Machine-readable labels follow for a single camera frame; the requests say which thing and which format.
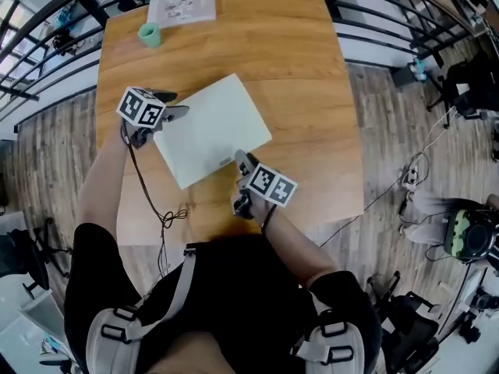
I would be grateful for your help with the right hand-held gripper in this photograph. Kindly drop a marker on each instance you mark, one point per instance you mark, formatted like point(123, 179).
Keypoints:
point(271, 185)

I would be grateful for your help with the white power strip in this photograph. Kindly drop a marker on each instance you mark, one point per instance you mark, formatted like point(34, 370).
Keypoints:
point(410, 177)

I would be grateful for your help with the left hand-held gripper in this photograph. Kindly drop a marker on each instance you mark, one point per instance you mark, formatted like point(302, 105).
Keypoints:
point(141, 107)

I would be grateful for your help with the wooden table top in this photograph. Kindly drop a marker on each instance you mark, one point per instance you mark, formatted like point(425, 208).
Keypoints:
point(273, 45)

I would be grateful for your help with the person's torso in black shirt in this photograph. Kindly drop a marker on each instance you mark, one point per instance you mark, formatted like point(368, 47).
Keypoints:
point(234, 286)

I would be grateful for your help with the black metal railing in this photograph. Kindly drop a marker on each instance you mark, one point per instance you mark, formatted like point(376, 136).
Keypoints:
point(91, 10)

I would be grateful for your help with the green cup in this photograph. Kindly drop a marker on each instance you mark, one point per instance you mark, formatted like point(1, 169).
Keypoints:
point(150, 35)

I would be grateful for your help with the black wrist band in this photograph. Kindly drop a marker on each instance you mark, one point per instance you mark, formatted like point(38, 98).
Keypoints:
point(269, 218)

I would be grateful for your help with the gray trash bin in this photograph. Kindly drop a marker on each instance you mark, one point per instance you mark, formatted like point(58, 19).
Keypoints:
point(409, 74)

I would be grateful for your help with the black office chair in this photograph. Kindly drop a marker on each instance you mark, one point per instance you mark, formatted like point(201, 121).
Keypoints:
point(27, 255)
point(468, 84)
point(409, 325)

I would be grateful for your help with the person's left forearm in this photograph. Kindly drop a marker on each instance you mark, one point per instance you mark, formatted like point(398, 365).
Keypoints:
point(103, 181)

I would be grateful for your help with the white storage box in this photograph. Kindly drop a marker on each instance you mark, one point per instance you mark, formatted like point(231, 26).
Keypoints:
point(35, 325)

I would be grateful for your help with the printed paper sheet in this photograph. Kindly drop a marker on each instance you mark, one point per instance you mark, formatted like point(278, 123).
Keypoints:
point(181, 8)

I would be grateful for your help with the person's right forearm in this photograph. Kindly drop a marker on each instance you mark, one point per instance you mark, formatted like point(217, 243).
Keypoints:
point(296, 244)

